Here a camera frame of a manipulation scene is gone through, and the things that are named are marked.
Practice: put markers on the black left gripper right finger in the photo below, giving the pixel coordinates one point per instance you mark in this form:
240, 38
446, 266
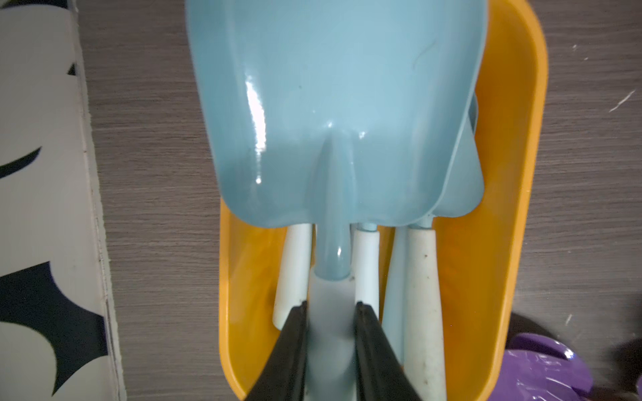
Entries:
379, 373

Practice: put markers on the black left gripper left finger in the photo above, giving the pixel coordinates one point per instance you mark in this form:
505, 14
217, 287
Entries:
283, 377

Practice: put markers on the light blue dirty-handle shovel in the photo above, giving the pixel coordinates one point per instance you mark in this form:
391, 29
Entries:
424, 354

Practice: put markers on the light blue pointed trowel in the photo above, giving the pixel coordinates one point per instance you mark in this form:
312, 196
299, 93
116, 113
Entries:
393, 313

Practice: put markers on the light blue round shovel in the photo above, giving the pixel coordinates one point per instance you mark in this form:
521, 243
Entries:
365, 265

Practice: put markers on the yellow plastic storage box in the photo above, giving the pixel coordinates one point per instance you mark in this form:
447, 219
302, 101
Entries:
478, 254

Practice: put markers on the purple shovel pink handle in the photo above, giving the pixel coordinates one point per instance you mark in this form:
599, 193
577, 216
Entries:
536, 367

